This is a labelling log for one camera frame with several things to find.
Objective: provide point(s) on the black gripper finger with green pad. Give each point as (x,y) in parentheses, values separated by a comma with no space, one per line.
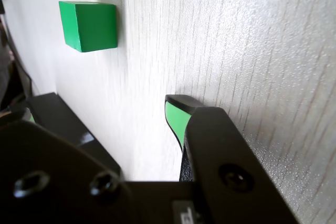
(223,155)

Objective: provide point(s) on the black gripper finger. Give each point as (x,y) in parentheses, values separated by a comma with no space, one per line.
(52,171)

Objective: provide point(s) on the green wooden cube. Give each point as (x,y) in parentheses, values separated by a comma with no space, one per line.
(92,27)

